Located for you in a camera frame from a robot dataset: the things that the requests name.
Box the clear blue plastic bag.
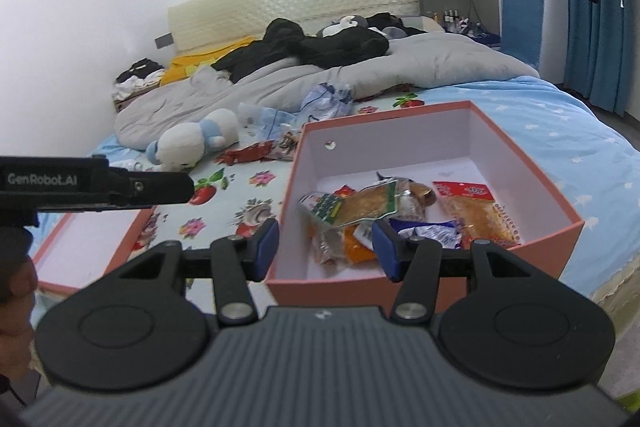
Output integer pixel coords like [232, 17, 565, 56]
[236, 103, 302, 142]

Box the blue curtain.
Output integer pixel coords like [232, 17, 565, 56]
[563, 0, 637, 116]

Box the dark blue snack wrapper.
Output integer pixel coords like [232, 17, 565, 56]
[388, 219, 462, 249]

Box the black clothing pile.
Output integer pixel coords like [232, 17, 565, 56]
[213, 12, 423, 83]

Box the brown dried-meat snack packet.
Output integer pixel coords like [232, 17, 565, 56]
[376, 172, 437, 221]

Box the white spray bottle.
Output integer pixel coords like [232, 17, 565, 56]
[110, 159, 144, 172]

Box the light blue bed sheet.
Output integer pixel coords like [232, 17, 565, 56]
[29, 74, 637, 298]

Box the red long snack packet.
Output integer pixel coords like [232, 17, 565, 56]
[216, 141, 274, 166]

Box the person's left hand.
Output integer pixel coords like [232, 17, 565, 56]
[1, 227, 38, 381]

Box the white blue crumpled bag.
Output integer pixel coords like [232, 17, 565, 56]
[296, 82, 354, 126]

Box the floral plastic table cover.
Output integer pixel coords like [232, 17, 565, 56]
[132, 158, 397, 309]

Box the orange clear snack bag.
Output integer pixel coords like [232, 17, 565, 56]
[311, 222, 376, 267]

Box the large pink storage box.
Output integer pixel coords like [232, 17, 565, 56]
[264, 100, 586, 316]

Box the clothes pile beside bed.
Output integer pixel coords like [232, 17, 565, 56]
[112, 58, 165, 102]

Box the blue chair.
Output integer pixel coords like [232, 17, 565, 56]
[501, 0, 544, 69]

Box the green white biscuit packet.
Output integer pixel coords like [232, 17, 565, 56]
[298, 179, 399, 229]

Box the white blue plush toy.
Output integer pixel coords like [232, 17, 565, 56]
[145, 108, 239, 171]

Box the red yellow snack packet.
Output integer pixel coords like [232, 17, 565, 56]
[433, 181, 521, 248]

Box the pink box lid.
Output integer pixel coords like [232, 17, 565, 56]
[34, 208, 154, 296]

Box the grey duvet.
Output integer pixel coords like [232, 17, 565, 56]
[114, 32, 539, 150]

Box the yellow cloth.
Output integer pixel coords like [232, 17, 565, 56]
[160, 36, 256, 87]

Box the cream quilted headboard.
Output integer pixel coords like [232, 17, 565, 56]
[168, 0, 420, 52]

